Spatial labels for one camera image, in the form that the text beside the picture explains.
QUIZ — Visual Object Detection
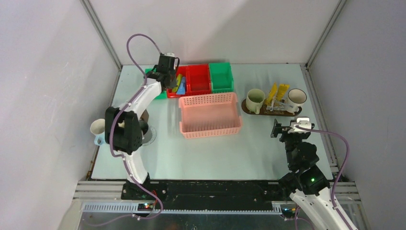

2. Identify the white toothbrush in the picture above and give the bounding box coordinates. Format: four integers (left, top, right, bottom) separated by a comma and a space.
275, 101, 293, 107

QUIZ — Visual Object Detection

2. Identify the white mug dark rim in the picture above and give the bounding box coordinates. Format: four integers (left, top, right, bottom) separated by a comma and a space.
286, 89, 307, 114

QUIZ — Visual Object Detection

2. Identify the light green mug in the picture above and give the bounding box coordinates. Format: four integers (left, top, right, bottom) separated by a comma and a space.
246, 89, 265, 115

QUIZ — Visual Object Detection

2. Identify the brown wooden toothbrush holder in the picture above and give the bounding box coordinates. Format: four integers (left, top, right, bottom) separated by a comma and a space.
139, 110, 149, 123

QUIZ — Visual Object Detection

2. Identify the black mug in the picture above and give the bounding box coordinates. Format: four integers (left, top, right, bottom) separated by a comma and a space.
139, 120, 153, 144

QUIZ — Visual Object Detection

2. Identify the white mug blue handle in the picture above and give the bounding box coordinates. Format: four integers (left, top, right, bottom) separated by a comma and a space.
90, 118, 105, 146

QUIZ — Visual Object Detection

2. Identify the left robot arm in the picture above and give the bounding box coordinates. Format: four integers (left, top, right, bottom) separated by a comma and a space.
105, 53, 180, 200

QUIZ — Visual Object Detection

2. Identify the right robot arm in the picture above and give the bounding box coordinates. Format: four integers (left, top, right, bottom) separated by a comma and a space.
270, 117, 357, 230

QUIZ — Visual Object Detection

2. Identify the brown wooden oval tray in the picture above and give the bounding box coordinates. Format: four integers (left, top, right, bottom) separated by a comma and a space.
241, 99, 302, 117

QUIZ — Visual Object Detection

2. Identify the red bin with toothpaste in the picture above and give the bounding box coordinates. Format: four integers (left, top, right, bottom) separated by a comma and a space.
166, 66, 190, 98

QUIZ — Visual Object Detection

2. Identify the green bin with toothbrushes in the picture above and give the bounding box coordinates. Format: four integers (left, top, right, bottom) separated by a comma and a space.
145, 69, 168, 100

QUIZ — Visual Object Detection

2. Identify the red bin with holder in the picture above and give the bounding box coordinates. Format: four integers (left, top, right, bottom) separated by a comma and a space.
186, 64, 212, 96

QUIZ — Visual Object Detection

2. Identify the green bin far right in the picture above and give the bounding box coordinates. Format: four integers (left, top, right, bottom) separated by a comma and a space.
209, 62, 234, 93

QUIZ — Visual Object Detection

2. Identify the pink perforated basket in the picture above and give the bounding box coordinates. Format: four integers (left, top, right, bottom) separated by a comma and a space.
179, 92, 242, 138

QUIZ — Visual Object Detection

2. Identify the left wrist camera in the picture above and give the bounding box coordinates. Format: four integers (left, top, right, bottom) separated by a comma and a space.
165, 52, 175, 58

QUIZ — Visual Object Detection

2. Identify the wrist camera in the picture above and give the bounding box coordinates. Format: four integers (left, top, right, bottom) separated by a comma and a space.
165, 52, 175, 58
288, 116, 314, 133

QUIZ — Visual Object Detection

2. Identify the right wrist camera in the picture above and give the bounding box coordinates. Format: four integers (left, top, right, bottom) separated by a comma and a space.
288, 116, 314, 133

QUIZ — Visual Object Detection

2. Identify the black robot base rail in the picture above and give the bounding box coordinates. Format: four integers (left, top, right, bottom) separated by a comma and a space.
121, 179, 300, 211

